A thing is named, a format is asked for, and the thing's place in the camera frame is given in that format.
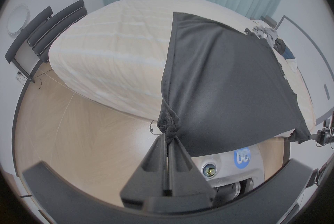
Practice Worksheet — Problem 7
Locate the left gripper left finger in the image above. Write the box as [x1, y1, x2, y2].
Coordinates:
[120, 134, 168, 202]

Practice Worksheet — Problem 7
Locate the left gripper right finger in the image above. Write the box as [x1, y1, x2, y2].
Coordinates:
[168, 138, 217, 202]

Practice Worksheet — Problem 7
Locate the black T-shirt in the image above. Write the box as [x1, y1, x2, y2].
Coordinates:
[157, 12, 312, 158]

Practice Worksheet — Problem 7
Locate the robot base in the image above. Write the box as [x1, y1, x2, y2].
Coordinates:
[190, 139, 265, 198]

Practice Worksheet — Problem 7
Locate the bed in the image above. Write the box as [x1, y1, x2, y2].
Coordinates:
[48, 0, 334, 138]

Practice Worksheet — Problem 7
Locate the white garment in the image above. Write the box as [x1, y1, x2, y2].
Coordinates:
[286, 57, 298, 72]

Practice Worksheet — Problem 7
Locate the dark blue garment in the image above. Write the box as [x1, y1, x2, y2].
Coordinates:
[283, 47, 295, 60]

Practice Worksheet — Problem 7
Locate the black shiny garment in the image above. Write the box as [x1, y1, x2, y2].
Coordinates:
[273, 39, 287, 53]

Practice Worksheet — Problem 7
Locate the grey garment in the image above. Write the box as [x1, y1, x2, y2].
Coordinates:
[251, 25, 278, 48]

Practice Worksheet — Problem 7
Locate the grey bedside table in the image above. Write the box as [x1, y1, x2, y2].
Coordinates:
[262, 15, 278, 29]

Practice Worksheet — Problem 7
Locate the black chest of drawers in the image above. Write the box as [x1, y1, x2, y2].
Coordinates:
[5, 0, 88, 84]

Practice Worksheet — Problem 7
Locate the round white-rimmed mirror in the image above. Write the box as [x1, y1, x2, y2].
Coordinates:
[6, 3, 29, 36]

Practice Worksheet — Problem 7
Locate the black cable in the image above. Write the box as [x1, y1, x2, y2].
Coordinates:
[149, 120, 161, 136]

